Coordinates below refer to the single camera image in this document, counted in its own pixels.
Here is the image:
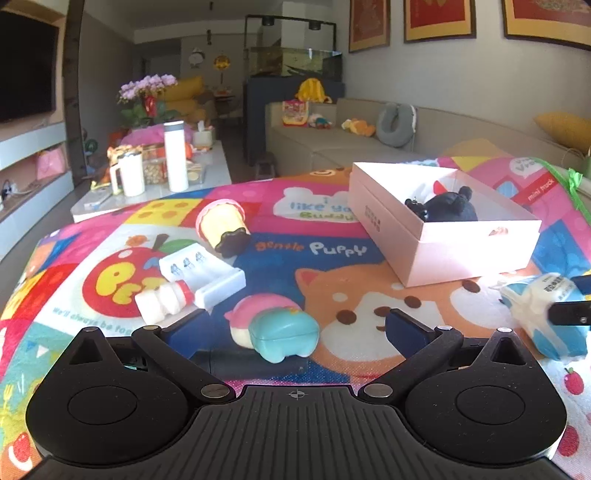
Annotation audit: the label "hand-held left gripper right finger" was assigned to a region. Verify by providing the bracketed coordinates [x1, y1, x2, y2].
[359, 309, 527, 401]

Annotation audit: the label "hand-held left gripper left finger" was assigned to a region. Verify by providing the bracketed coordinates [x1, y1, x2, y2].
[69, 309, 236, 401]

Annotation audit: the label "blue white tissue pack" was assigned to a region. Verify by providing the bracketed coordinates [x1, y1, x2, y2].
[501, 272, 588, 361]

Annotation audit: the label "small white red-capped bottle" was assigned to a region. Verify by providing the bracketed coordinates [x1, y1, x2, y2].
[135, 280, 195, 324]

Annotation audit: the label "white battery charger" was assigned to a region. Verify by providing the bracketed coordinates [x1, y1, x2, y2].
[159, 250, 247, 308]

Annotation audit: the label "pink white squishy toy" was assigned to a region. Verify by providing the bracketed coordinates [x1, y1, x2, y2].
[225, 295, 301, 347]

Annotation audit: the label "pink cardboard box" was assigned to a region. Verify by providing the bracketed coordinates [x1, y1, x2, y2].
[347, 161, 543, 288]

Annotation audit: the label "teal squishy toy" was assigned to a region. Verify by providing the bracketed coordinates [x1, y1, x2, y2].
[248, 309, 320, 366]

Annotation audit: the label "black plush toy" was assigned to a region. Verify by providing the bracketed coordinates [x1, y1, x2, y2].
[405, 185, 481, 223]

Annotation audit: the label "colourful printed play mat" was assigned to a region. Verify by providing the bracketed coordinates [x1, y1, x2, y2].
[0, 154, 591, 480]

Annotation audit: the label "yellow cushion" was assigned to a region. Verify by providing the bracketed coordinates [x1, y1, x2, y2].
[533, 112, 591, 148]

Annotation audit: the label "clear snack jar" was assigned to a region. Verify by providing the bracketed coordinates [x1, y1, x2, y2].
[142, 157, 168, 185]

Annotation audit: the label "white lidded mug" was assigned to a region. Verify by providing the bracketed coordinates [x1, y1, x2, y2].
[109, 152, 145, 197]

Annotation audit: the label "white coffee table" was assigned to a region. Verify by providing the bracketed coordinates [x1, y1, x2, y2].
[70, 138, 232, 223]

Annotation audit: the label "white thermos bottle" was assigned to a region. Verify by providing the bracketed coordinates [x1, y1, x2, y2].
[164, 121, 189, 192]

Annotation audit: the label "small dark stool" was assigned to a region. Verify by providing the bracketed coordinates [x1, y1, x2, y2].
[253, 152, 280, 180]

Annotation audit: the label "pink cloth bundle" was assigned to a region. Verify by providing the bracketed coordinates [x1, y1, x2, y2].
[121, 128, 167, 147]

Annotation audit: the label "grey neck pillow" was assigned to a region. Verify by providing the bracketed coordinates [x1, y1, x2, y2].
[376, 102, 416, 148]

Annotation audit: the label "beige sofa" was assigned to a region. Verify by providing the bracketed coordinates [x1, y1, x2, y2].
[267, 97, 591, 185]

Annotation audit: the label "orange yellow plush toy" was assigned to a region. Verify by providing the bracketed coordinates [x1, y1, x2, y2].
[341, 117, 377, 138]

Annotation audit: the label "pink gift bag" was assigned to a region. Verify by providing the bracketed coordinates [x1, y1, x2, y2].
[36, 148, 65, 182]

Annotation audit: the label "dark blue cabinet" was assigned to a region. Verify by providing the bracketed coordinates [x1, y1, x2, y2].
[243, 76, 346, 167]

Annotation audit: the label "brown chair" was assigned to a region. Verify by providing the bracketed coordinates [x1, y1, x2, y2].
[210, 90, 245, 121]

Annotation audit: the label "colourful toy carton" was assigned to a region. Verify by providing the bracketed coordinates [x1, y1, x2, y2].
[281, 99, 309, 127]

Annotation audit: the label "yellow armchair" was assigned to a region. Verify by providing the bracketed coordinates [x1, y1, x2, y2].
[159, 76, 211, 125]

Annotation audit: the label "white television cabinet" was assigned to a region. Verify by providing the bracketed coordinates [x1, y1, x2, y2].
[0, 121, 75, 261]

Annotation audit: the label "pink potted flowers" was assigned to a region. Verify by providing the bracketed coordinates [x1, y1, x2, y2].
[117, 74, 178, 127]

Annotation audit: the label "yellow backpack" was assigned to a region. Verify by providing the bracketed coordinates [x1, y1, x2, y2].
[295, 78, 333, 104]

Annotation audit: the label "glass fish tank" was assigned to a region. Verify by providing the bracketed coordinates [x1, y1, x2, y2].
[243, 14, 345, 84]

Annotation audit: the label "black television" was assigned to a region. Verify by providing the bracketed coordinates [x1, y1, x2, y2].
[0, 10, 61, 124]

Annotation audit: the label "red framed wall picture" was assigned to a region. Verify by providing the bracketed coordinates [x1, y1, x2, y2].
[348, 0, 391, 53]
[403, 0, 477, 44]
[502, 0, 591, 39]

